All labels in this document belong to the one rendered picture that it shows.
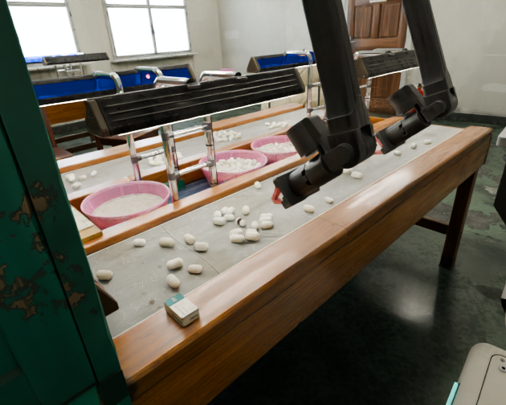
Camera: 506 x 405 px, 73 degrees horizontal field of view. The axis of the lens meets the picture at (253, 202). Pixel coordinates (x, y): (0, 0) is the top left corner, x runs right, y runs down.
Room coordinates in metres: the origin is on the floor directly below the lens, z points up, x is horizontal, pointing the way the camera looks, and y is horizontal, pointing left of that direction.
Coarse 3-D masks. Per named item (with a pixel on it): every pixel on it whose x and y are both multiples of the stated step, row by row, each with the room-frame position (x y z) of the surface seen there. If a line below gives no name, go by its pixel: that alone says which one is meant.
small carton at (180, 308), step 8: (176, 296) 0.49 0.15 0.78; (168, 304) 0.47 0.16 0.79; (176, 304) 0.47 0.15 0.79; (184, 304) 0.47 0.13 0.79; (192, 304) 0.47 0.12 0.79; (168, 312) 0.47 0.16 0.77; (176, 312) 0.45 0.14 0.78; (184, 312) 0.45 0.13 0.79; (192, 312) 0.45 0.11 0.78; (176, 320) 0.45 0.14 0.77; (184, 320) 0.44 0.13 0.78; (192, 320) 0.45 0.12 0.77
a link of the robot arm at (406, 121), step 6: (408, 108) 0.93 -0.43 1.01; (414, 108) 0.91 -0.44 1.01; (420, 108) 0.92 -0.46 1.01; (402, 114) 0.94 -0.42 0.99; (414, 114) 0.91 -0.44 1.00; (420, 114) 0.91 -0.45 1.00; (402, 120) 0.94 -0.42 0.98; (408, 120) 0.92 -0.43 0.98; (414, 120) 0.90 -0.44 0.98; (420, 120) 0.90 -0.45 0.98; (402, 126) 0.94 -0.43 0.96; (408, 126) 0.91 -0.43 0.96; (414, 126) 0.90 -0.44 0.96; (420, 126) 0.90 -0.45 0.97; (426, 126) 0.90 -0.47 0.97; (408, 132) 0.92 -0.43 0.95; (414, 132) 0.91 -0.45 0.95
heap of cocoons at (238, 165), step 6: (222, 162) 1.36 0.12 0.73; (228, 162) 1.33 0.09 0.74; (234, 162) 1.33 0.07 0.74; (240, 162) 1.33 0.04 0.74; (246, 162) 1.32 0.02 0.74; (252, 162) 1.31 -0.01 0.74; (258, 162) 1.30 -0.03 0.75; (204, 168) 1.28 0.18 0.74; (222, 168) 1.26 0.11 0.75; (228, 168) 1.26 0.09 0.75; (234, 168) 1.27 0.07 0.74; (240, 168) 1.28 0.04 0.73; (246, 168) 1.26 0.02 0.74; (252, 168) 1.26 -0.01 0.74; (234, 174) 1.19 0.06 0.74
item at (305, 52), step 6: (288, 54) 1.88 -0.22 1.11; (294, 54) 1.85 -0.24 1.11; (300, 54) 1.82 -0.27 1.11; (306, 54) 1.80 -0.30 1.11; (312, 84) 1.80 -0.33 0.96; (318, 84) 1.83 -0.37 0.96; (312, 108) 1.80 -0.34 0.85; (318, 108) 1.84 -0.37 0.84; (324, 108) 1.89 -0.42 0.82; (324, 114) 1.89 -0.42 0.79; (324, 120) 1.88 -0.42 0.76
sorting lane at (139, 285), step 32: (448, 128) 1.68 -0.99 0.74; (384, 160) 1.27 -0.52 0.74; (256, 192) 1.03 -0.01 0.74; (320, 192) 1.00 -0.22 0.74; (352, 192) 0.99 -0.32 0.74; (192, 224) 0.84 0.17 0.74; (224, 224) 0.83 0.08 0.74; (288, 224) 0.81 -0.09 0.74; (96, 256) 0.70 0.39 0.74; (128, 256) 0.69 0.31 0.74; (160, 256) 0.69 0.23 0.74; (192, 256) 0.68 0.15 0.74; (224, 256) 0.67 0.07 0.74; (128, 288) 0.57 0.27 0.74; (160, 288) 0.57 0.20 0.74; (192, 288) 0.56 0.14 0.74; (128, 320) 0.48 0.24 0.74
